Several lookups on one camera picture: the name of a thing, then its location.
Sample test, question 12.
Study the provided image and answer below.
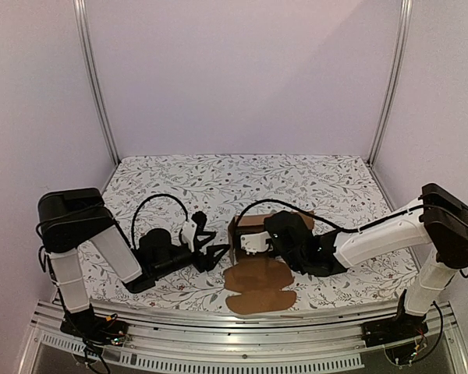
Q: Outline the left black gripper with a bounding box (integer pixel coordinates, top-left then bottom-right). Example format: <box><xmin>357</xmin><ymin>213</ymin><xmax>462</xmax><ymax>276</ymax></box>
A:
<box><xmin>152</xmin><ymin>232</ymin><xmax>230</xmax><ymax>280</ymax></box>

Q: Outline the brown cardboard box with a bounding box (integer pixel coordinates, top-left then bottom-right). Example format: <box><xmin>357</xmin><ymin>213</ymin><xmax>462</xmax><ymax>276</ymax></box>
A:
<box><xmin>223</xmin><ymin>214</ymin><xmax>297</xmax><ymax>316</ymax></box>

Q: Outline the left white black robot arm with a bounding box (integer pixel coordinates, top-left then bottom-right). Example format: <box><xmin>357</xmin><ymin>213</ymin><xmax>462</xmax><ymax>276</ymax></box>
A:
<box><xmin>35</xmin><ymin>188</ymin><xmax>229</xmax><ymax>338</ymax></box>

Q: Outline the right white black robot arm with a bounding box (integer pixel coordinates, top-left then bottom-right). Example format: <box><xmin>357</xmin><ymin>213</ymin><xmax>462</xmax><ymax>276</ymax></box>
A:
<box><xmin>264</xmin><ymin>183</ymin><xmax>468</xmax><ymax>340</ymax></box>

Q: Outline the floral patterned table mat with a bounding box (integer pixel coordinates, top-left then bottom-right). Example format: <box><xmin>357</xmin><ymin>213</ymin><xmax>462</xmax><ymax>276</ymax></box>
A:
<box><xmin>79</xmin><ymin>154</ymin><xmax>418</xmax><ymax>313</ymax></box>

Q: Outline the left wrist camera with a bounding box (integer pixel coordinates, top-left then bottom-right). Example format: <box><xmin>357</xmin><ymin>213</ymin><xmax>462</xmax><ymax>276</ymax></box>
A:
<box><xmin>179</xmin><ymin>211</ymin><xmax>207</xmax><ymax>252</ymax></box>

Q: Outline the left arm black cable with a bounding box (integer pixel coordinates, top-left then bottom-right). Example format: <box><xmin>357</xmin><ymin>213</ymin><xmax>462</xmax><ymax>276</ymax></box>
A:
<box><xmin>130</xmin><ymin>193</ymin><xmax>190</xmax><ymax>250</ymax></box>

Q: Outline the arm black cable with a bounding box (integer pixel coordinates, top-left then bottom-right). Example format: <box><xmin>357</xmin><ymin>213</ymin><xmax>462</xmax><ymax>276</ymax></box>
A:
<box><xmin>130</xmin><ymin>193</ymin><xmax>190</xmax><ymax>250</ymax></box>
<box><xmin>233</xmin><ymin>199</ymin><xmax>426</xmax><ymax>235</ymax></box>

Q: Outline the aluminium front rail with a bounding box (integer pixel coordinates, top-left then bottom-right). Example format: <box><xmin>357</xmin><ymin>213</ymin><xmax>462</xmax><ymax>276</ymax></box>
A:
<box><xmin>17</xmin><ymin>299</ymin><xmax>468</xmax><ymax>374</ymax></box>

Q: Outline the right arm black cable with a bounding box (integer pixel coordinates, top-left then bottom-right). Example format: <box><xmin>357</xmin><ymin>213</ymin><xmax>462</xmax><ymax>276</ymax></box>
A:
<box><xmin>233</xmin><ymin>199</ymin><xmax>426</xmax><ymax>235</ymax></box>

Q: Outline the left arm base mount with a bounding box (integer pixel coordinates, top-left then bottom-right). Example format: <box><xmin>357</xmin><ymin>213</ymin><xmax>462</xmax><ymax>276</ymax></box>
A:
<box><xmin>60</xmin><ymin>305</ymin><xmax>129</xmax><ymax>346</ymax></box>

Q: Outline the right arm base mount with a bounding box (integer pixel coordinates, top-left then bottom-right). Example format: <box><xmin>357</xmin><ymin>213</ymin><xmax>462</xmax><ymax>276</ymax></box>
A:
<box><xmin>361</xmin><ymin>298</ymin><xmax>428</xmax><ymax>347</ymax></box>

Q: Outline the right aluminium frame post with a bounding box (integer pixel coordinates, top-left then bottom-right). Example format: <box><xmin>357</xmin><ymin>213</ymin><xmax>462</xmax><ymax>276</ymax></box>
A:
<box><xmin>367</xmin><ymin>0</ymin><xmax>413</xmax><ymax>168</ymax></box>

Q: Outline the aluminium frame post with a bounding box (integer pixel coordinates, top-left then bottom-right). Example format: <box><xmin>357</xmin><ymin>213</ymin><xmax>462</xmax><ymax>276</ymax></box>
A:
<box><xmin>367</xmin><ymin>0</ymin><xmax>413</xmax><ymax>168</ymax></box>
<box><xmin>73</xmin><ymin>0</ymin><xmax>121</xmax><ymax>167</ymax></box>

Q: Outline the left aluminium frame post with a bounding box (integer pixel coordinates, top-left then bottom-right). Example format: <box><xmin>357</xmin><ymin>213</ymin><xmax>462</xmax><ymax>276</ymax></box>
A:
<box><xmin>73</xmin><ymin>0</ymin><xmax>121</xmax><ymax>167</ymax></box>

